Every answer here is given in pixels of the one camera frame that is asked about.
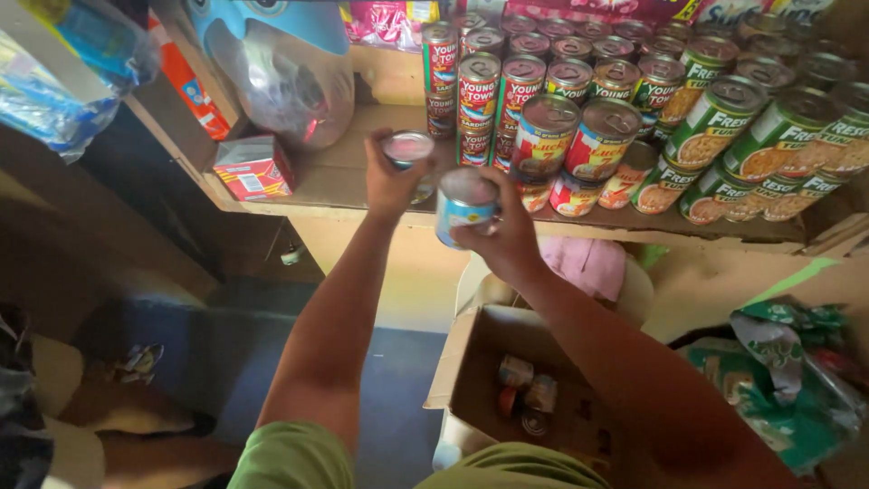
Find small red carton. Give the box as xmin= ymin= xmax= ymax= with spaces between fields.
xmin=212 ymin=134 xmax=296 ymax=202

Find orange red packet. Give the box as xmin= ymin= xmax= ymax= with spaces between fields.
xmin=148 ymin=12 xmax=232 ymax=142

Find silver lid tin can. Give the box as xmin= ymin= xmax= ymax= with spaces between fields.
xmin=380 ymin=130 xmax=437 ymax=205

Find person's left hand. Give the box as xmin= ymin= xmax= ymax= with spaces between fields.
xmin=364 ymin=128 xmax=436 ymax=222

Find stack of green label cans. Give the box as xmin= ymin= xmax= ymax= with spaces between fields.
xmin=631 ymin=19 xmax=869 ymax=225

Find open cardboard box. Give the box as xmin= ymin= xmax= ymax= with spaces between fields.
xmin=424 ymin=304 xmax=629 ymax=476

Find pale label can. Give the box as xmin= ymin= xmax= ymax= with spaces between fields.
xmin=527 ymin=375 xmax=559 ymax=414
xmin=498 ymin=355 xmax=535 ymax=389

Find person's right hand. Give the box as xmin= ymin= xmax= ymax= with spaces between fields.
xmin=449 ymin=167 xmax=545 ymax=279

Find wooden shelf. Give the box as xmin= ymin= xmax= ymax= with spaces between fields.
xmin=122 ymin=41 xmax=869 ymax=258

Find pink cloth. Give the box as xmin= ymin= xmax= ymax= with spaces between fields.
xmin=540 ymin=236 xmax=627 ymax=303

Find stack of red yellow cans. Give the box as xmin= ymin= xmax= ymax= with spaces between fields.
xmin=509 ymin=94 xmax=658 ymax=217

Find blue label tin can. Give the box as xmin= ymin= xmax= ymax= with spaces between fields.
xmin=434 ymin=168 xmax=501 ymax=250

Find green shirt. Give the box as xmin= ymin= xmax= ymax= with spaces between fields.
xmin=227 ymin=421 xmax=612 ymax=489

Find stack of red green cans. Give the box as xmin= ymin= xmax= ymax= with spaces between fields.
xmin=421 ymin=12 xmax=687 ymax=174

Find dark cloth heap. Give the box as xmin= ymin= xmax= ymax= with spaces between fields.
xmin=0 ymin=302 xmax=55 ymax=489

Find green printed sack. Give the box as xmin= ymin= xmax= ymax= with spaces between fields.
xmin=679 ymin=297 xmax=869 ymax=476

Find clear jar with blue lid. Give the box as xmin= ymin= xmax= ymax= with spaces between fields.
xmin=185 ymin=0 xmax=356 ymax=151

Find pink packets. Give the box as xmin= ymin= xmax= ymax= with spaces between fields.
xmin=339 ymin=0 xmax=442 ymax=54

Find crumpled wrappers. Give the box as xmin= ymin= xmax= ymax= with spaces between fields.
xmin=115 ymin=342 xmax=165 ymax=387

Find blue plastic wrapped packs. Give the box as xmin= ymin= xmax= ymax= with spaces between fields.
xmin=0 ymin=0 xmax=161 ymax=164

